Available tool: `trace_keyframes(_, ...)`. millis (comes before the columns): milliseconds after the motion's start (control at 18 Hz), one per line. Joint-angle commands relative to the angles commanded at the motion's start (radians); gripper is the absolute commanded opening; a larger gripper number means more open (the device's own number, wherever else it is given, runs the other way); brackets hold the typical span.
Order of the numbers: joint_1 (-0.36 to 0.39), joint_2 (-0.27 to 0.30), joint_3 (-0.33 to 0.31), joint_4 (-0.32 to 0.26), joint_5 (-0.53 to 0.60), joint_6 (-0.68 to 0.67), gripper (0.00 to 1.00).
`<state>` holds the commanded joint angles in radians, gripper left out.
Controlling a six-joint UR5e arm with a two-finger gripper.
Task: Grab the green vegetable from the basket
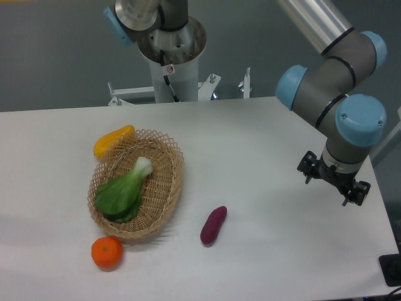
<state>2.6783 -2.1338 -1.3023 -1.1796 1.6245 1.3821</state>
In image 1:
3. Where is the orange tangerine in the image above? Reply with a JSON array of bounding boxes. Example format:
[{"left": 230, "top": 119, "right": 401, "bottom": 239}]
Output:
[{"left": 91, "top": 236, "right": 123, "bottom": 270}]

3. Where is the woven wicker basket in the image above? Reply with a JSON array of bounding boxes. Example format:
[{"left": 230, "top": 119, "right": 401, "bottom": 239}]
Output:
[{"left": 87, "top": 129, "right": 184, "bottom": 241}]

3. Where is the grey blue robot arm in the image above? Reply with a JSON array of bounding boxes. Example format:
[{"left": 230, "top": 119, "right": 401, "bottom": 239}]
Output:
[{"left": 103, "top": 1, "right": 387, "bottom": 205}]

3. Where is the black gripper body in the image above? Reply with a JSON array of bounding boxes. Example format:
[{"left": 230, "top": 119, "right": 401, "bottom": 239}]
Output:
[{"left": 315, "top": 158, "right": 357, "bottom": 193}]

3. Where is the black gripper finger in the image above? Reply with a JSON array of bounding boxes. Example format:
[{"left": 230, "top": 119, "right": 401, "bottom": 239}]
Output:
[
  {"left": 297, "top": 150, "right": 317, "bottom": 184},
  {"left": 341, "top": 180, "right": 371, "bottom": 206}
]

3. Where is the green bok choy vegetable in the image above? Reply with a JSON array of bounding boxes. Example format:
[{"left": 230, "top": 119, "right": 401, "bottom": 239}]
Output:
[{"left": 95, "top": 157, "right": 153, "bottom": 223}]

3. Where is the black device at edge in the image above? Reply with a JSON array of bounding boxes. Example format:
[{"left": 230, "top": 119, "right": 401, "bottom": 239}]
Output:
[{"left": 378, "top": 253, "right": 400, "bottom": 287}]

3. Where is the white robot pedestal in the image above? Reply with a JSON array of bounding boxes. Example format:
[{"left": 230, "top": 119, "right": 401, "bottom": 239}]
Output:
[{"left": 137, "top": 17, "right": 207, "bottom": 103}]

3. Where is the black pedestal cable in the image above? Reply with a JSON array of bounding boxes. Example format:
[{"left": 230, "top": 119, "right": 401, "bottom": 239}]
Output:
[{"left": 160, "top": 49, "right": 182, "bottom": 103}]

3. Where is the yellow orange mango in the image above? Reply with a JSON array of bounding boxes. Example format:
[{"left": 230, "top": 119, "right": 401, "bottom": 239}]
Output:
[{"left": 93, "top": 125, "right": 135, "bottom": 159}]

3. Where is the purple sweet potato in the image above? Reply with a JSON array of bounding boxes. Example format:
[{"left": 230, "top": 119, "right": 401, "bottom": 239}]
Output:
[{"left": 200, "top": 206, "right": 227, "bottom": 246}]

